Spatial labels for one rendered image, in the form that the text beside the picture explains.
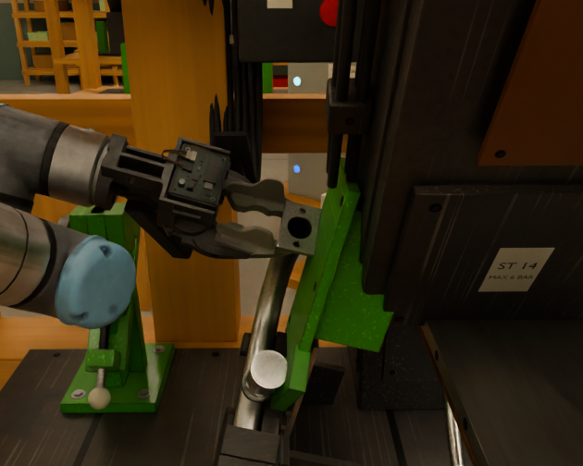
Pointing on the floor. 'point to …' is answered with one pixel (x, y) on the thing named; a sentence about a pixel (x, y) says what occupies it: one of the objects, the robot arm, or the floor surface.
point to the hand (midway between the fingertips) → (291, 233)
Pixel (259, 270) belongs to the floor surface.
